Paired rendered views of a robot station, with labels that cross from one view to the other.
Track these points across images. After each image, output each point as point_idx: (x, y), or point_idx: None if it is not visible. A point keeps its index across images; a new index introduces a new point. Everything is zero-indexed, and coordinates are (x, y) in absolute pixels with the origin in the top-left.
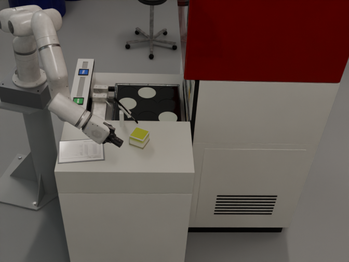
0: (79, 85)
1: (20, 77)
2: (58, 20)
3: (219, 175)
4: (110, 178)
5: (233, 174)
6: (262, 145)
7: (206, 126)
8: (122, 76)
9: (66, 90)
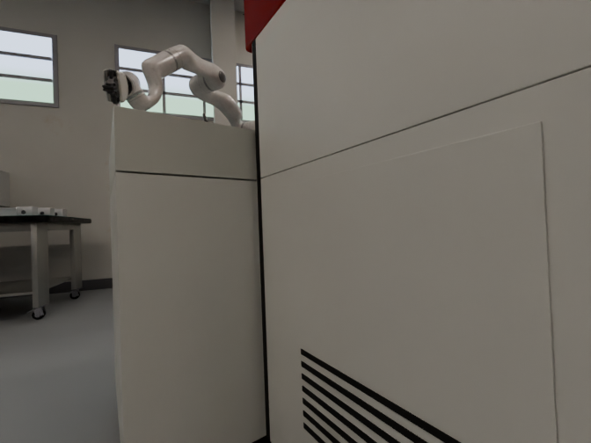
0: None
1: None
2: (211, 68)
3: (297, 275)
4: (110, 159)
5: (318, 275)
6: (359, 150)
7: (269, 129)
8: None
9: (155, 87)
